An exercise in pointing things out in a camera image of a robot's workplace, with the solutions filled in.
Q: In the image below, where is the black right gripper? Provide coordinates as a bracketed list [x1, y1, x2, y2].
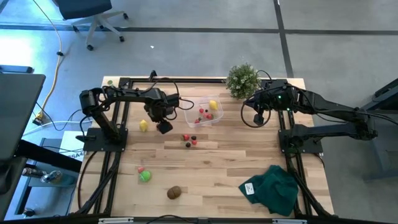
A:
[248, 86, 276, 126]

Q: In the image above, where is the clear plastic tupperware container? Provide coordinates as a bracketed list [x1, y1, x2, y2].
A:
[183, 95, 224, 128]

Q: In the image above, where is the bright green toy fruit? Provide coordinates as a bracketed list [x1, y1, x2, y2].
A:
[139, 170, 152, 184]

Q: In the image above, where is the brown toy kiwi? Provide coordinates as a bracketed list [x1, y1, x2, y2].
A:
[166, 185, 182, 200]

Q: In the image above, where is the small green potted plant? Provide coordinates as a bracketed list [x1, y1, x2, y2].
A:
[224, 63, 262, 100]

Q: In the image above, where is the dark green cloth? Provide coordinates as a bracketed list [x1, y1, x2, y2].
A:
[238, 164, 299, 217]

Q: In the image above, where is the white printed box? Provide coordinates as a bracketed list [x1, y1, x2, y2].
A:
[58, 130, 88, 162]

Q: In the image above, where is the white label strip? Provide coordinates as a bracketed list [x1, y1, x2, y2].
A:
[272, 218, 308, 224]
[98, 217, 134, 224]

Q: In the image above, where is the black table edge bar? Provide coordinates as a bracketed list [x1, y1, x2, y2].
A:
[0, 214, 398, 224]

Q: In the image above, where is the black desk beam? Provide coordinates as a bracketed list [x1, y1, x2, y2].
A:
[15, 139, 83, 174]

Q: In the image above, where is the shiny clear bottle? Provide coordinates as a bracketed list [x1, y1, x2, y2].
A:
[40, 169, 63, 184]

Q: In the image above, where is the grey metal cart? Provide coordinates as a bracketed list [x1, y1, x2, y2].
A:
[343, 77, 398, 181]

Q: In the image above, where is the dark office chair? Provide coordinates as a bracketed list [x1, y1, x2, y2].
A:
[55, 0, 129, 52]

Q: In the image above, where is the dark grey desk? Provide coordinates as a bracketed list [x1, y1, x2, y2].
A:
[0, 72, 47, 162]

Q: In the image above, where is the grey metal shelf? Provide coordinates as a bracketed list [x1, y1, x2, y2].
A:
[14, 161, 78, 218]

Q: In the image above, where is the dark flat panel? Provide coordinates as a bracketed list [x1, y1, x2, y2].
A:
[0, 64, 34, 74]

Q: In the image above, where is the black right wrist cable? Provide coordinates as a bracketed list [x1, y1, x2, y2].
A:
[241, 70, 273, 129]

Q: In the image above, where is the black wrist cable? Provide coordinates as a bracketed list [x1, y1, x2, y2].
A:
[148, 77, 195, 121]
[241, 70, 273, 129]

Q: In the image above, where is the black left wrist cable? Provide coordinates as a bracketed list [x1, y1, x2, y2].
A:
[148, 77, 195, 121]

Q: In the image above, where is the black aluminium table frame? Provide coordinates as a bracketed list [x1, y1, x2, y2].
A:
[74, 77, 333, 218]

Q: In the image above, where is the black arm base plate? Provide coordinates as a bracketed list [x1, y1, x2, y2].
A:
[278, 129, 324, 155]
[83, 128, 128, 152]

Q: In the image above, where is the white floor cable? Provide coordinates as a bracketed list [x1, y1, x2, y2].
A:
[23, 120, 91, 138]

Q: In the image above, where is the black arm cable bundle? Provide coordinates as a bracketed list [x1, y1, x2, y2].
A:
[76, 151, 123, 216]
[285, 155, 331, 217]

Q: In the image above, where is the yellow cable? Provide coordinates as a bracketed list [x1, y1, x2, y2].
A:
[32, 0, 63, 121]

